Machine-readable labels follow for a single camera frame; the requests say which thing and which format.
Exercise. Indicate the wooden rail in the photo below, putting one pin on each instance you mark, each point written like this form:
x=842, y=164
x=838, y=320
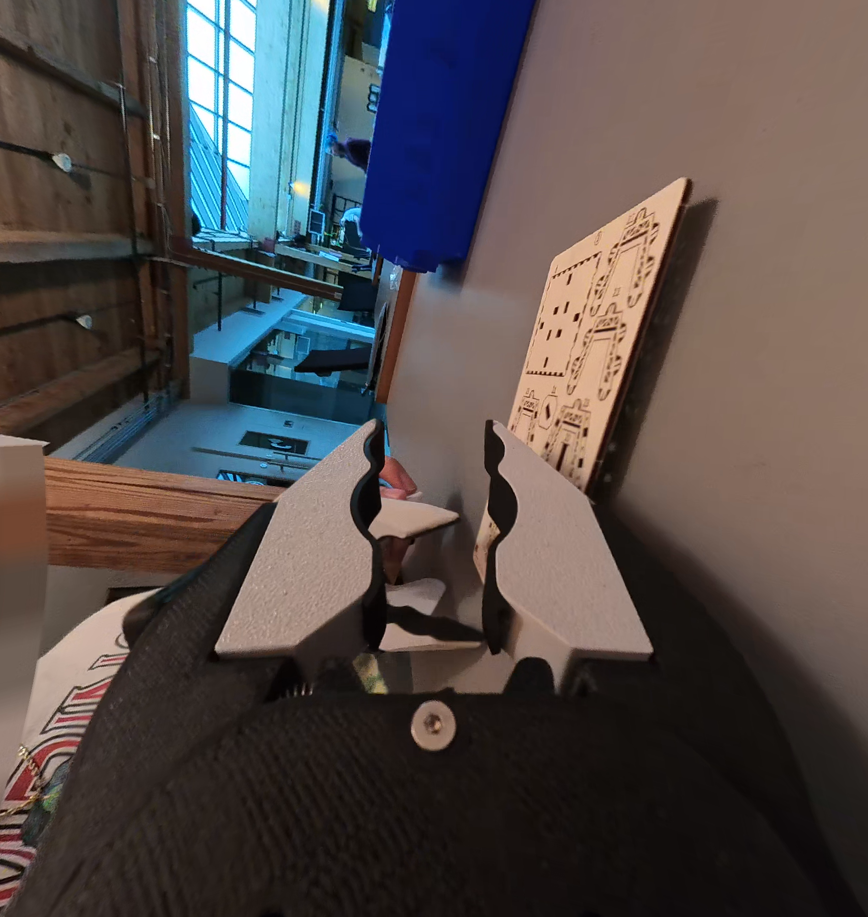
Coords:
x=140, y=512

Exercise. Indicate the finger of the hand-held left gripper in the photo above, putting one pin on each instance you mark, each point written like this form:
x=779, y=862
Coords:
x=414, y=593
x=414, y=519

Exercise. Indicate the wooden puzzle sheet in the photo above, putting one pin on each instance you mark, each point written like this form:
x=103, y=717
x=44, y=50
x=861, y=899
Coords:
x=577, y=308

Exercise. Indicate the person's white printed shirt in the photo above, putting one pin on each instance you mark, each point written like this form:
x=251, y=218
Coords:
x=54, y=688

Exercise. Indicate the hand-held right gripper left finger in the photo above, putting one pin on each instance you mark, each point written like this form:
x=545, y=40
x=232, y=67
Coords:
x=305, y=559

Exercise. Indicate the large window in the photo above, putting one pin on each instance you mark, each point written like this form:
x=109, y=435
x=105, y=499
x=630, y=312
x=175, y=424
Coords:
x=219, y=79

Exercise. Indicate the person's left hand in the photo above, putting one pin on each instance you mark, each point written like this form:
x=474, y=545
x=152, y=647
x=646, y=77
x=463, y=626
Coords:
x=399, y=478

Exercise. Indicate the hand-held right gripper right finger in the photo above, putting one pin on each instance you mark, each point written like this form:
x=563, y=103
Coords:
x=559, y=573

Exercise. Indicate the blue plastic box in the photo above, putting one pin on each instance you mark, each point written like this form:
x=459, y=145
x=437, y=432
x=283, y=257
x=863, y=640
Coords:
x=441, y=129

